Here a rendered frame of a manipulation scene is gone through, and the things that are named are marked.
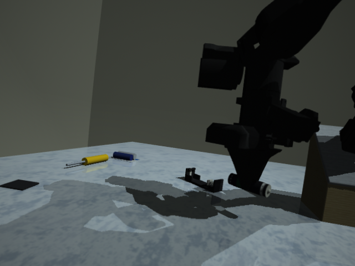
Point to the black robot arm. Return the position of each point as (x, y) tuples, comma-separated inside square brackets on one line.
[(282, 29)]

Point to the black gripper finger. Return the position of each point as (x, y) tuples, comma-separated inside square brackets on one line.
[(263, 161), (245, 161)]

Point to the yellow-handled screwdriver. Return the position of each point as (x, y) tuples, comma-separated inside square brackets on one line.
[(90, 160)]

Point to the black flat square panel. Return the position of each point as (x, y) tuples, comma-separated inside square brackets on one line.
[(19, 184)]

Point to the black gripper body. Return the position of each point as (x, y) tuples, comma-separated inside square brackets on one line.
[(246, 134)]

